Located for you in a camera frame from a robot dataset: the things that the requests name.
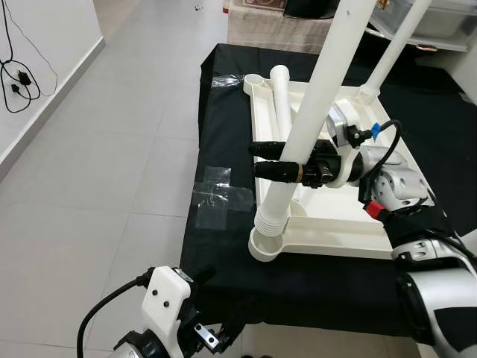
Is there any white plastic children table top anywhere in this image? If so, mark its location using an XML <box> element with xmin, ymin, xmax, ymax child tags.
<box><xmin>243</xmin><ymin>73</ymin><xmax>477</xmax><ymax>262</ymax></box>

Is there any clear tape cross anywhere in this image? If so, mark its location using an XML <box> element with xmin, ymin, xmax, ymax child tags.
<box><xmin>192</xmin><ymin>166</ymin><xmax>256</xmax><ymax>228</ymax></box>

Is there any clear tape strip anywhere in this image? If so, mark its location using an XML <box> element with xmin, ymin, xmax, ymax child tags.
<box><xmin>211</xmin><ymin>75</ymin><xmax>247</xmax><ymax>89</ymax></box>

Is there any beige cloth covered shelf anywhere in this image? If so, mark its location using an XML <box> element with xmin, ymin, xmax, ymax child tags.
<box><xmin>227</xmin><ymin>7</ymin><xmax>336</xmax><ymax>54</ymax></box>

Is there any black plastic bag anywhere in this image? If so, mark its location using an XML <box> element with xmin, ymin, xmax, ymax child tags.
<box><xmin>283</xmin><ymin>0</ymin><xmax>344</xmax><ymax>19</ymax></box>

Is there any clear plastic storage bin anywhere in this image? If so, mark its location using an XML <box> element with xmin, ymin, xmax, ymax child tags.
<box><xmin>369</xmin><ymin>0</ymin><xmax>477</xmax><ymax>51</ymax></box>

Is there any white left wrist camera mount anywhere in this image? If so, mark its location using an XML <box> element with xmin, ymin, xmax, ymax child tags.
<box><xmin>142</xmin><ymin>266</ymin><xmax>193</xmax><ymax>358</ymax></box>

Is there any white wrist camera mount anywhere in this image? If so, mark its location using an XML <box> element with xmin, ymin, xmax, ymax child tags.
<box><xmin>142</xmin><ymin>266</ymin><xmax>193</xmax><ymax>358</ymax></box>
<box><xmin>326</xmin><ymin>99</ymin><xmax>366</xmax><ymax>187</ymax></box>

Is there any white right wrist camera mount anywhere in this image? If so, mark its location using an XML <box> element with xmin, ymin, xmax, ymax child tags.
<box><xmin>326</xmin><ymin>99</ymin><xmax>366</xmax><ymax>187</ymax></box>

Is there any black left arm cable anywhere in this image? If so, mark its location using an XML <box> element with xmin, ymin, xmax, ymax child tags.
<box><xmin>77</xmin><ymin>272</ymin><xmax>154</xmax><ymax>358</ymax></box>

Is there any black wall cable with charger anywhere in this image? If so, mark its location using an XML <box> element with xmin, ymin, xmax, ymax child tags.
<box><xmin>0</xmin><ymin>0</ymin><xmax>59</xmax><ymax>114</ymax></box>

